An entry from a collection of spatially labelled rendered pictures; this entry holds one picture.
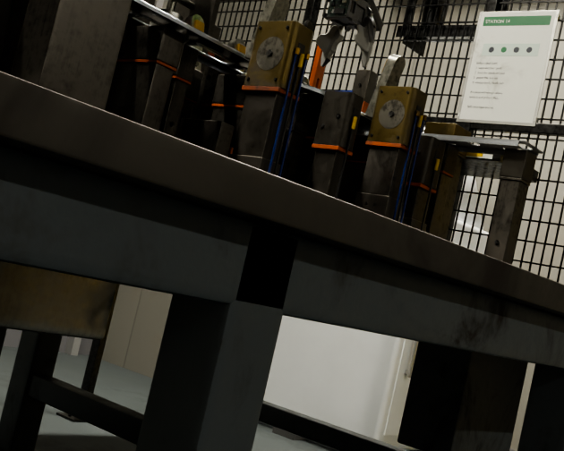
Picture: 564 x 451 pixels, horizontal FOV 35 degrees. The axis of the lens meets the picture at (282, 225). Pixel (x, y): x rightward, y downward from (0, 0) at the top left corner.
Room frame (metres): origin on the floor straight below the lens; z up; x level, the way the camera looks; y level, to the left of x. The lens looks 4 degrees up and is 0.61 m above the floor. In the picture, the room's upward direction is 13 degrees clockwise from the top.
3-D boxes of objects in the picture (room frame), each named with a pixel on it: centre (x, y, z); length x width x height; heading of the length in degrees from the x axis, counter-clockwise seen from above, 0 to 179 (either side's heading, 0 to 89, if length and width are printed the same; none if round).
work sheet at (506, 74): (2.29, -0.49, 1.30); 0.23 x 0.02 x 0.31; 50
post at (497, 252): (1.80, -0.45, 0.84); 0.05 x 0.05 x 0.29; 50
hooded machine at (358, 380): (3.99, -0.50, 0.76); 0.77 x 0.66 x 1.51; 49
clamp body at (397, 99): (1.75, -0.19, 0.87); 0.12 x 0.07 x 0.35; 50
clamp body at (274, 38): (1.50, 0.06, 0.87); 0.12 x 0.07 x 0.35; 50
